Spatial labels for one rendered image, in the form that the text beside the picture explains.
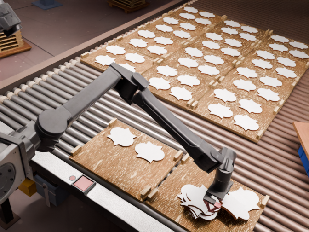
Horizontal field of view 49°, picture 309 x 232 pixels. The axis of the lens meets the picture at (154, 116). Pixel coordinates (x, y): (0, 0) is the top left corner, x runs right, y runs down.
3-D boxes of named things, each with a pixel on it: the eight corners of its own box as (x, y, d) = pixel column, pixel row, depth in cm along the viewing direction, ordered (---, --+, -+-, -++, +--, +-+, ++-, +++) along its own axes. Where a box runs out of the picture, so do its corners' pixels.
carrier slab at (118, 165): (141, 204, 140) (141, 201, 139) (68, 159, 156) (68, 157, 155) (183, 156, 164) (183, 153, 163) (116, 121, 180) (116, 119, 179)
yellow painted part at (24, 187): (30, 197, 174) (23, 165, 159) (18, 188, 177) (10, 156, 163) (42, 188, 179) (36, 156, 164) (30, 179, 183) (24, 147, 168)
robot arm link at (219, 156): (195, 165, 123) (210, 153, 118) (203, 145, 132) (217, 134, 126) (220, 185, 124) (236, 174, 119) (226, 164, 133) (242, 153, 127)
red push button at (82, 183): (83, 193, 142) (83, 191, 142) (73, 186, 145) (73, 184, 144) (93, 184, 147) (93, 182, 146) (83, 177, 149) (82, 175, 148)
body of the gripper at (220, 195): (231, 184, 131) (236, 171, 126) (221, 202, 124) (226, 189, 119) (216, 177, 133) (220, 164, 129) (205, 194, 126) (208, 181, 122)
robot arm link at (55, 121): (105, 72, 127) (117, 53, 121) (133, 95, 128) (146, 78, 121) (21, 139, 93) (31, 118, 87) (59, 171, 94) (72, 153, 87)
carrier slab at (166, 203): (235, 262, 124) (236, 260, 123) (144, 204, 140) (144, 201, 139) (268, 200, 147) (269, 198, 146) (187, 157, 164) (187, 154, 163)
